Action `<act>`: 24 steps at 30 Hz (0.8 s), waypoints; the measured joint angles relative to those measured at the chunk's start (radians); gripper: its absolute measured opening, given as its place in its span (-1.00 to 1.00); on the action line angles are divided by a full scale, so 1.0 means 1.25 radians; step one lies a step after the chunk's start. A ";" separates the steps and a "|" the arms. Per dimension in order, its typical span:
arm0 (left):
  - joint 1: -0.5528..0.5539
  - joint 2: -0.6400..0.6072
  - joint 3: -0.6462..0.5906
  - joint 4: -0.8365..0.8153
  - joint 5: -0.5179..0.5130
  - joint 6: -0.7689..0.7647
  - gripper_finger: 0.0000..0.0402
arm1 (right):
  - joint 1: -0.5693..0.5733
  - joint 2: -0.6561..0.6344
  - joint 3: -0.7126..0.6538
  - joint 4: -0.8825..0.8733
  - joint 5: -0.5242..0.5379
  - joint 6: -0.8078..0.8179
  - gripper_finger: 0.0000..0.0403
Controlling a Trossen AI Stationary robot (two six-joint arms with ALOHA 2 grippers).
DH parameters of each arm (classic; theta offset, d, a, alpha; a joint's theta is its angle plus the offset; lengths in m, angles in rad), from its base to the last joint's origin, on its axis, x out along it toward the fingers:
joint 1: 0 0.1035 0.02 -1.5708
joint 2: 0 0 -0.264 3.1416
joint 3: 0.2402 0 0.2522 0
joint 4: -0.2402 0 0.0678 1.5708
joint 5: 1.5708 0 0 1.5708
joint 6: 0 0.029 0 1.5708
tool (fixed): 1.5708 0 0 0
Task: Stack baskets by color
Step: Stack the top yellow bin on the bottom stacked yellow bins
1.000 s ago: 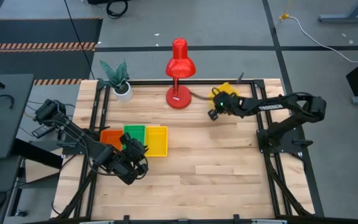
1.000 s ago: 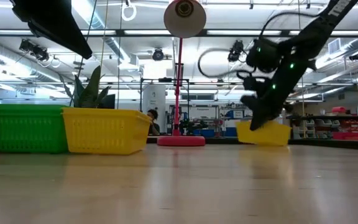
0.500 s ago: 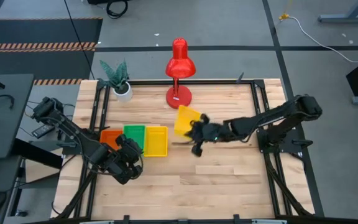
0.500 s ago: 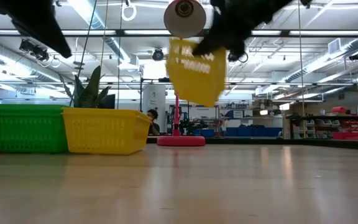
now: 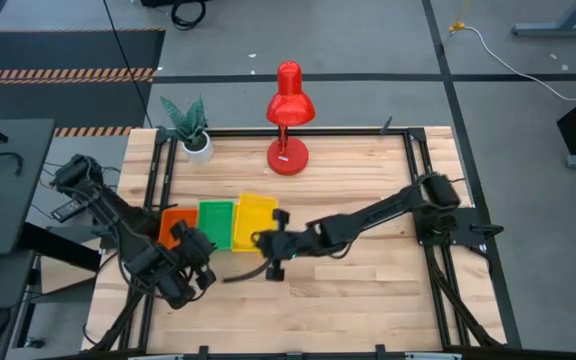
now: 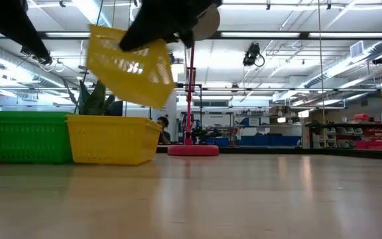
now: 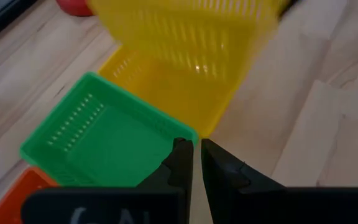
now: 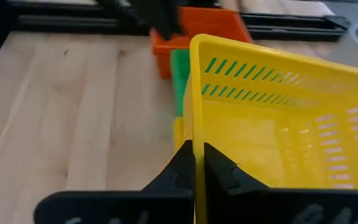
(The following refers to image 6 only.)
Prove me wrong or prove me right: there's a yellow plastic basket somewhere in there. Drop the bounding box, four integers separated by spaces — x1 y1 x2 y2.
85 23 176 110
66 114 163 167

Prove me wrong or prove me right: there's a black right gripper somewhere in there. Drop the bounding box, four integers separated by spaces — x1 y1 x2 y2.
119 0 223 53

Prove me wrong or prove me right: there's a black overhead camera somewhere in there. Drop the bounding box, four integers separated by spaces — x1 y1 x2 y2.
242 42 266 68

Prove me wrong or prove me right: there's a green plastic basket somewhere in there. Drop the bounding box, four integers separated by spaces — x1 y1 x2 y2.
0 110 74 165

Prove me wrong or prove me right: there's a shelf with red bins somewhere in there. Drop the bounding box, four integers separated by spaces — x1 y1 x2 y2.
305 112 382 150

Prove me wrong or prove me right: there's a red desk lamp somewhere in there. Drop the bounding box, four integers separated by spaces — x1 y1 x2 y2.
166 4 222 157

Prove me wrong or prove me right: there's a potted plant in white pot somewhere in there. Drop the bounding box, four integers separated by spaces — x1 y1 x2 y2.
61 77 124 118

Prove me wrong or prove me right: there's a person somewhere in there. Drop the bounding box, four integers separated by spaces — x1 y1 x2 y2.
155 116 172 145

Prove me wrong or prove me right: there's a row of blue bins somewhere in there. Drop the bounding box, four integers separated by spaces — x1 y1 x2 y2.
205 133 302 147

